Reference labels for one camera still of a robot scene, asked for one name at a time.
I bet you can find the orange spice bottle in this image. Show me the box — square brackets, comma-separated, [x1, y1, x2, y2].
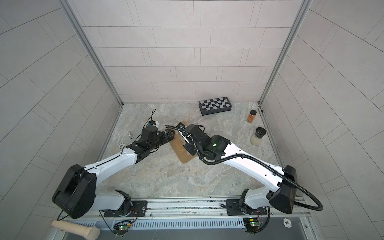
[247, 110, 257, 124]

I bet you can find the brown cardboard express box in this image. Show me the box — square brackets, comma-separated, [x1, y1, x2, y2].
[170, 131, 197, 164]

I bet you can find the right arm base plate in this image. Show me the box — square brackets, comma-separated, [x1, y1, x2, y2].
[220, 199, 268, 216]

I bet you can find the white spice jar black lid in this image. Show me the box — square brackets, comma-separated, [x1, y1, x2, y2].
[250, 127, 267, 146]

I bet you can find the white round sticker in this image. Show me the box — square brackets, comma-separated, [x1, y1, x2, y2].
[283, 218, 292, 229]

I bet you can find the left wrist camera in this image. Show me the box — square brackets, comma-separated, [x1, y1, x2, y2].
[147, 120, 159, 126]

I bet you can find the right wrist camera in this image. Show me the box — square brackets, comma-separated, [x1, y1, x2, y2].
[176, 122, 188, 133]

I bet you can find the black white chessboard box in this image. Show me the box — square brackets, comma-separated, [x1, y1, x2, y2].
[198, 97, 232, 116]

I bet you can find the left green circuit board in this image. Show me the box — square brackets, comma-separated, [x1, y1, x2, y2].
[114, 221, 132, 231]

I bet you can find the black corrugated cable conduit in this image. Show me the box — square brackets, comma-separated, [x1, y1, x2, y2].
[164, 124, 324, 211]

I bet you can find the green circuit board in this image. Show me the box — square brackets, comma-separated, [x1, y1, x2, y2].
[243, 219, 261, 233]
[114, 221, 132, 231]

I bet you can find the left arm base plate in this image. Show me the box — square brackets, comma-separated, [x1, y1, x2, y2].
[102, 201, 148, 218]

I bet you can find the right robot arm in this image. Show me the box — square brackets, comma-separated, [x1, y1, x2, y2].
[179, 125, 297, 215]

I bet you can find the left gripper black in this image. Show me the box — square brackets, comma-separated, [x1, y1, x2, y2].
[147, 128, 176, 152]

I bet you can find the aluminium mounting rail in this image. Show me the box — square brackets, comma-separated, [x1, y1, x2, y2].
[59, 196, 310, 221]

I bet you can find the wooden handle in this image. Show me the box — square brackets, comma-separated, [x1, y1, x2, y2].
[51, 220, 101, 240]

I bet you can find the right green circuit board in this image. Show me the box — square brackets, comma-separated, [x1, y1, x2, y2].
[243, 219, 261, 233]

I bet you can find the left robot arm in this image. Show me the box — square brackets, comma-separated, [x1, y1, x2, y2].
[52, 125, 175, 219]

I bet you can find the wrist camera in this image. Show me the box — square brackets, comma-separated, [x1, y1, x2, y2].
[176, 122, 188, 133]
[147, 120, 159, 126]

